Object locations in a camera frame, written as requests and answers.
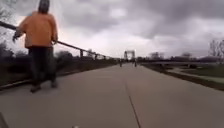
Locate bridge tower structure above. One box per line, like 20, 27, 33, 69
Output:
123, 49, 136, 61

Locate grey concrete path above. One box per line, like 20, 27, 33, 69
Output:
0, 62, 224, 128

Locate metal railing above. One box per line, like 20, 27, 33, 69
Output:
0, 20, 118, 92

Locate grass strip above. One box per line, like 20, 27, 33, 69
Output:
141, 63, 224, 92

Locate pale side path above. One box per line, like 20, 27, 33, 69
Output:
166, 67, 224, 84

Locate bare tree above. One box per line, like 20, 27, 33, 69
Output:
208, 38, 224, 61

